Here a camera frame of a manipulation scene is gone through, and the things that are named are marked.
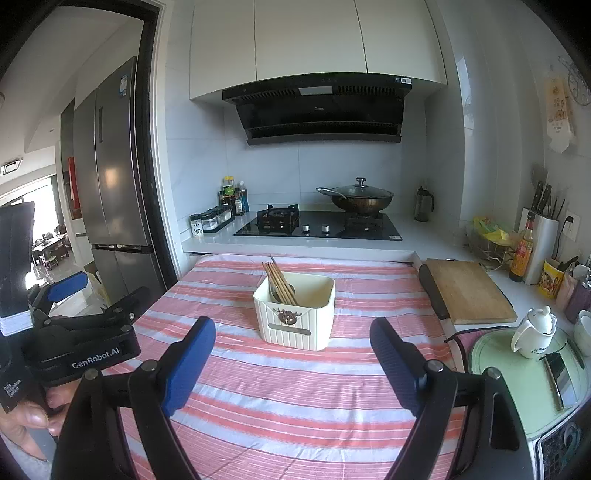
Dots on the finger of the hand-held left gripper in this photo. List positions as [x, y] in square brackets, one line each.
[69, 286]
[120, 307]

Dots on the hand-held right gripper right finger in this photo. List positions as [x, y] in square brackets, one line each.
[392, 364]

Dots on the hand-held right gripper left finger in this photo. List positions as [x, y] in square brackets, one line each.
[189, 364]

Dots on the cream utensil holder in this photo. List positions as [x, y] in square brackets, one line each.
[295, 332]

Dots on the metal spoon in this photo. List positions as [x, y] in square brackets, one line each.
[278, 291]

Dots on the wooden chopstick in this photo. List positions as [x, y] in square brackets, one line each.
[284, 282]
[277, 282]
[280, 282]
[273, 282]

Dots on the person's left hand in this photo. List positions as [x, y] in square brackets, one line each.
[27, 417]

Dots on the dining table with chairs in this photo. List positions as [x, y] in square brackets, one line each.
[48, 249]

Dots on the red pot holder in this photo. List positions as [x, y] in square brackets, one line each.
[466, 346]

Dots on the black bar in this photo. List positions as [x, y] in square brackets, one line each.
[434, 290]

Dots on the pink striped tablecloth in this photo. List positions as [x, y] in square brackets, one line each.
[277, 392]

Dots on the wooden cutting board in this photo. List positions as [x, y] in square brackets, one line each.
[471, 290]

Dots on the steel refrigerator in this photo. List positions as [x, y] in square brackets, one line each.
[115, 184]

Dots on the green electric cooker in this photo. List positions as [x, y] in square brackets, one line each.
[508, 392]

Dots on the row of spice jars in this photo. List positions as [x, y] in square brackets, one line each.
[212, 219]

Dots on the ceiling lamp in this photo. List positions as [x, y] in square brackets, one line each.
[11, 166]

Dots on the white teapot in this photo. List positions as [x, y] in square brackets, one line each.
[531, 337]

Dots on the black gas stove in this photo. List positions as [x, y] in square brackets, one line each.
[318, 228]

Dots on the dark sauce bottle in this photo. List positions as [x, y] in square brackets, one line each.
[238, 201]

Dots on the yellow cap oil bottle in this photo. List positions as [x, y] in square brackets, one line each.
[228, 187]

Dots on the dark kettle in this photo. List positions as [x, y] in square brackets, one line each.
[422, 205]

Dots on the blue liquid bottle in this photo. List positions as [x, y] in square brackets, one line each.
[245, 203]

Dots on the dark wok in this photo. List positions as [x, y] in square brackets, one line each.
[364, 203]

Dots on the yellow plastic bag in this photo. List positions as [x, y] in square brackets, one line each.
[491, 228]

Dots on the brown seasoning bottle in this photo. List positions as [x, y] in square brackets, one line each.
[521, 254]

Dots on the glass wok lid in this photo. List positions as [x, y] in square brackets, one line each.
[361, 189]

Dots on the yellow printed cup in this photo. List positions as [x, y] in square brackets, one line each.
[551, 279]

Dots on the white knife block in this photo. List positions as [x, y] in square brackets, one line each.
[540, 249]

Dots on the white bowl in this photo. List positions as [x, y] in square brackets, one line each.
[584, 332]

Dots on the purple cup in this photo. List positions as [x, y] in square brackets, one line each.
[578, 302]

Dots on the black range hood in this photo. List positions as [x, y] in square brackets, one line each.
[318, 110]

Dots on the white wall outlet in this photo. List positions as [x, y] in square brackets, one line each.
[571, 226]

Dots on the paper bag on wall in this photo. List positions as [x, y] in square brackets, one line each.
[559, 115]

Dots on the white wall cabinet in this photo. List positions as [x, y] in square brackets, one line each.
[314, 37]

